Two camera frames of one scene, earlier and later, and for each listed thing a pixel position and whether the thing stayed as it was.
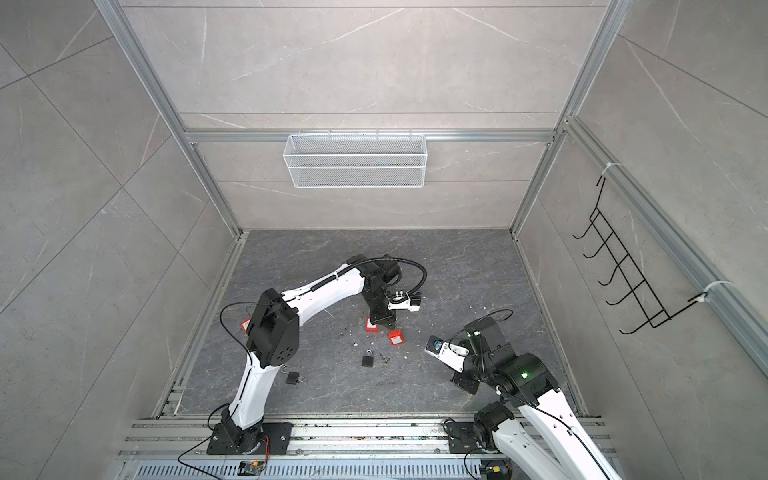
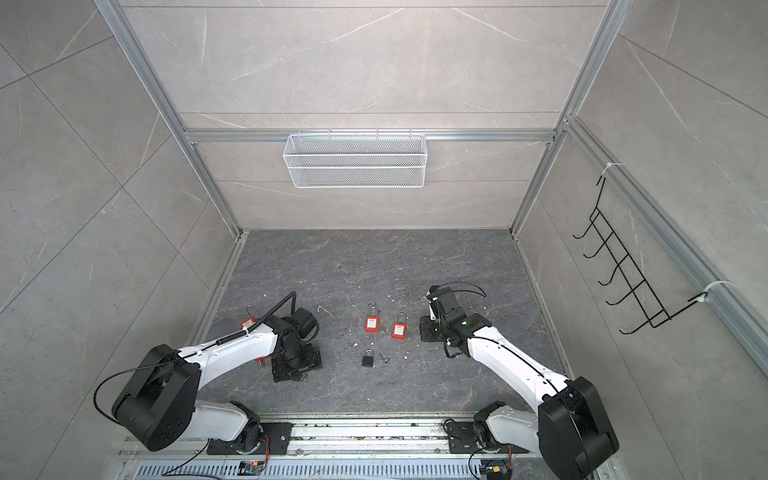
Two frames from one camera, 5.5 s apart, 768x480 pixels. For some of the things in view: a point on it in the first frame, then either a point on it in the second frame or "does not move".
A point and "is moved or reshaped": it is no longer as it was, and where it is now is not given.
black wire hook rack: x=614 y=251 does not move
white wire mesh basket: x=355 y=161 does not move
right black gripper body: x=475 y=368 -> x=433 y=330
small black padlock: x=368 y=359 does not move
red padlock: x=369 y=327 does not move
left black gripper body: x=380 y=302 -> x=304 y=360
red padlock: x=396 y=337 is moved or reshaped
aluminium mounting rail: x=342 y=438 does not move
